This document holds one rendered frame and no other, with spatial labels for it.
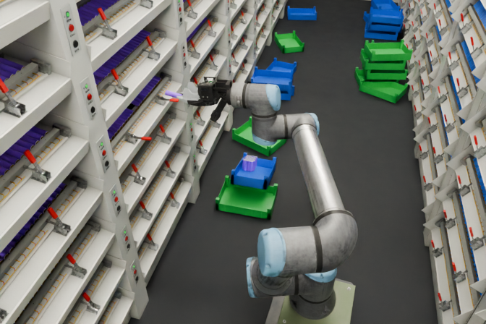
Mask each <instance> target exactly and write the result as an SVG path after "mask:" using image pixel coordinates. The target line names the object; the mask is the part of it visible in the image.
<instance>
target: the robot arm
mask: <svg viewBox="0 0 486 324"><path fill-rule="evenodd" d="M207 78H213V80H214V81H213V82H212V81H209V82H208V80H207ZM179 94H182V95H183V96H177V98H178V99H179V100H181V101H183V102H185V103H188V104H189V105H193V106H212V105H215V104H217V103H218V102H219V100H220V98H221V100H220V102H219V103H218V105H217V107H216V109H215V110H213V111H212V112H211V115H210V116H211V118H210V120H212V121H214V122H216V121H217V120H218V119H219V118H220V117H221V112H222V110H223V109H224V107H225V105H226V104H228V105H232V107H233V108H249V109H252V139H253V140H254V141H255V142H256V143H257V144H259V145H265V146H269V145H274V144H276V143H277V141H278V140H285V139H292V140H293V142H294V146H295V148H296V152H297V156H298V159H299V164H300V166H301V170H302V174H303V177H304V182H305V184H306V188H307V192H308V195H309V198H310V202H311V206H312V210H313V213H314V216H315V220H314V221H313V224H312V226H299V227H288V228H269V229H264V230H262V231H261V232H260V234H259V237H258V243H257V257H249V258H247V285H248V292H249V296H250V297H256V298H260V297H279V296H288V295H289V301H290V303H291V306H292V307H293V309H294V310H295V311H296V312H297V313H298V314H299V315H301V316H302V317H305V318H307V319H311V320H319V319H323V318H324V317H327V316H329V314H331V313H332V311H333V309H334V307H335V304H336V293H335V291H334V289H333V286H334V282H335V278H336V274H337V267H338V266H340V265H341V264H342V263H343V262H344V261H346V260H347V259H348V257H349V256H350V254H351V253H352V251H353V249H354V248H355V245H356V243H357V237H358V228H357V223H356V221H355V219H354V216H353V215H352V214H351V213H350V212H349V211H347V210H345V209H344V205H343V203H342V201H341V197H340V195H339V193H338V190H337V187H336V183H335V182H334V179H333V176H332V173H331V170H330V168H329V165H328V162H327V160H326V157H325V154H324V152H323V149H322V146H321V144H320V141H319V138H318V135H319V130H320V128H319V121H318V120H317V116H316V115H315V114H313V113H304V114H281V115H277V111H278V110H279V109H280V107H281V91H280V89H279V87H278V86H277V85H271V84H256V83H243V82H235V83H234V84H232V80H218V78H217V77H204V82H202V83H201V82H200V83H199V85H198V86H197V87H196V86H195V84H194V83H193V82H188V86H187V88H185V89H184V91H183V92H182V93H179ZM199 98H200V99H199Z"/></svg>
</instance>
